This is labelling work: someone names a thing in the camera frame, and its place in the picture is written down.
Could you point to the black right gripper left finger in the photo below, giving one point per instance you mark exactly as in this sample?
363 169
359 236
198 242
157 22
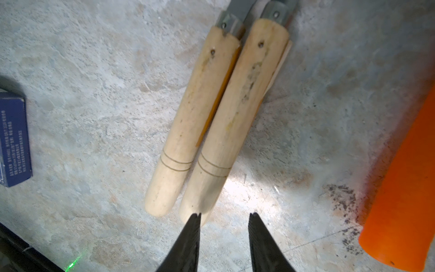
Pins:
184 255

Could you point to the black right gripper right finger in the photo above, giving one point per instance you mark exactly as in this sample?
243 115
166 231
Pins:
265 253

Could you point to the wooden handle sickle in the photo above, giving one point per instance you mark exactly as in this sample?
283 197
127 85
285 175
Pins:
265 48
202 96

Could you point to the blue playing card box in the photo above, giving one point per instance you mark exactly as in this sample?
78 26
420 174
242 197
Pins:
15 150

